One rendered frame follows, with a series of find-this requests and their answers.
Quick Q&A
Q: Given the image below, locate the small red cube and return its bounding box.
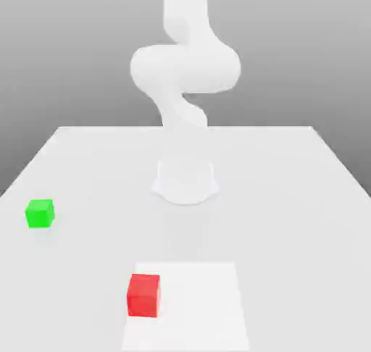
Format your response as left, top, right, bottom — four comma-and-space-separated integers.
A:
126, 272, 162, 319

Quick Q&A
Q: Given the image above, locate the small green cube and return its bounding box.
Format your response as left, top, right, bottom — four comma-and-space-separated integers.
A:
25, 198, 56, 229

